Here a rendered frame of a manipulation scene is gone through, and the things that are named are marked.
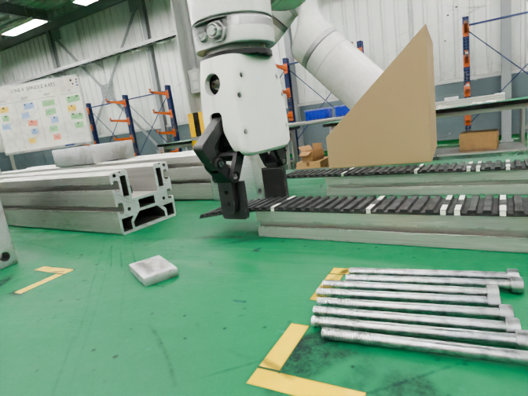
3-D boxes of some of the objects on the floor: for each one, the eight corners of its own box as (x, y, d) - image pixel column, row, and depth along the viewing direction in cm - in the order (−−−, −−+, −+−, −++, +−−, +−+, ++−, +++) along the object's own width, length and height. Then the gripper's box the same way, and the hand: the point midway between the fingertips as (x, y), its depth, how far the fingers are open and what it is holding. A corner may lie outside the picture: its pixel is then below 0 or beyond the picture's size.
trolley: (375, 195, 391) (368, 97, 371) (376, 207, 339) (368, 96, 319) (282, 201, 421) (270, 111, 401) (269, 214, 370) (255, 112, 350)
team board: (11, 218, 569) (-25, 88, 530) (34, 210, 617) (3, 90, 578) (100, 208, 544) (68, 71, 506) (117, 200, 593) (89, 75, 554)
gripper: (252, 60, 48) (269, 191, 51) (146, 47, 34) (181, 229, 37) (304, 46, 44) (319, 190, 47) (208, 26, 30) (240, 233, 33)
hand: (257, 197), depth 42 cm, fingers open, 8 cm apart
